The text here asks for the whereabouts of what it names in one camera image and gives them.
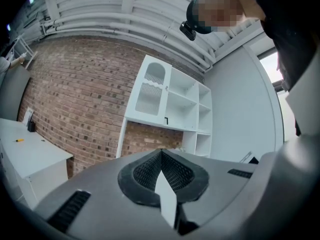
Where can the white metal rack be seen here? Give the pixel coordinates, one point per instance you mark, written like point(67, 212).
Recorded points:
point(22, 49)

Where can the person's head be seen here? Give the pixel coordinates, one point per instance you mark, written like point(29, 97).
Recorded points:
point(220, 9)

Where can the small black box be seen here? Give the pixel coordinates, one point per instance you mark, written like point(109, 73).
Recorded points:
point(31, 126)

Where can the plain white desk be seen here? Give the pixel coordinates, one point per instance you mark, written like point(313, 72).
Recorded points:
point(32, 149)

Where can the grey partition panel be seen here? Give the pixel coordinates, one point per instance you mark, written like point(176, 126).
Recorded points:
point(13, 94)

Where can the black head-worn camera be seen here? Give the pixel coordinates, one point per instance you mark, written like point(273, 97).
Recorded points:
point(188, 31)

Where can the white arched cabinet door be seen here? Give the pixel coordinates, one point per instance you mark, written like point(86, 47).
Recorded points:
point(151, 89)

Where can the black framed window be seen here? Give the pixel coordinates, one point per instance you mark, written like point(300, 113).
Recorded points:
point(271, 69)

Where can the yellow and black tool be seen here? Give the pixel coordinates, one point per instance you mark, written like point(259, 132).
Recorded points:
point(19, 140)

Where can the white desk with shelf hutch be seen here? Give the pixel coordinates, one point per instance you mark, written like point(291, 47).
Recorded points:
point(185, 104)

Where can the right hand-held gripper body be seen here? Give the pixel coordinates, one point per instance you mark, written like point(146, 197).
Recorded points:
point(252, 161)

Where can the person's black clothing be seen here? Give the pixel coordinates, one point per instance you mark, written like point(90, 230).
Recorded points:
point(295, 21)

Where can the white paper sign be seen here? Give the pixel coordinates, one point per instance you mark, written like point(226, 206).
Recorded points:
point(28, 115)

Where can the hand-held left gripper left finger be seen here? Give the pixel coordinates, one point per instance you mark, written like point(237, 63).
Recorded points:
point(100, 196)

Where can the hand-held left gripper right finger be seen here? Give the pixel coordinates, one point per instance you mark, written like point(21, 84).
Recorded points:
point(215, 179)

